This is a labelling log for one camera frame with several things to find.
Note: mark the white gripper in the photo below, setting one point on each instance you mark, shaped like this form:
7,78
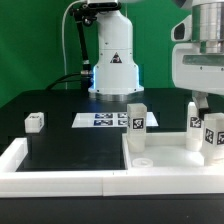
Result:
198,72

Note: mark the white square table top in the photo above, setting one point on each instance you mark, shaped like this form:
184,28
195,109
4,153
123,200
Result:
165,150

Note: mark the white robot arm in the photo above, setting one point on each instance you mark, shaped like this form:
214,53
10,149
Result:
116,76

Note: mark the white sheet with tags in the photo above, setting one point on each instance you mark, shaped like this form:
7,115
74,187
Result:
88,120

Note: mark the white U-shaped obstacle fence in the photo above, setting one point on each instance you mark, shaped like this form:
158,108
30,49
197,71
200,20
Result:
102,183

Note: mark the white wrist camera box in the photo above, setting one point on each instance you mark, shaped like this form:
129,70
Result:
182,32

